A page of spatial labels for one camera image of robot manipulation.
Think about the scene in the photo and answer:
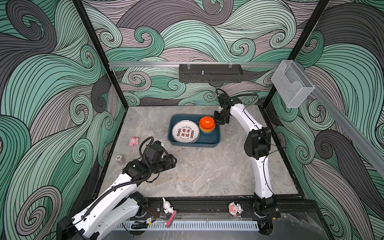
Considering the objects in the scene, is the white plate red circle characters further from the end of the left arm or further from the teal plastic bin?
the end of the left arm

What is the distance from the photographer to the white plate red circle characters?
3.26 feet

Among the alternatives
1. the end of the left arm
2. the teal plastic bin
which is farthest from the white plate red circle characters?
the end of the left arm

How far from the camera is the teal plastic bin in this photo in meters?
0.97
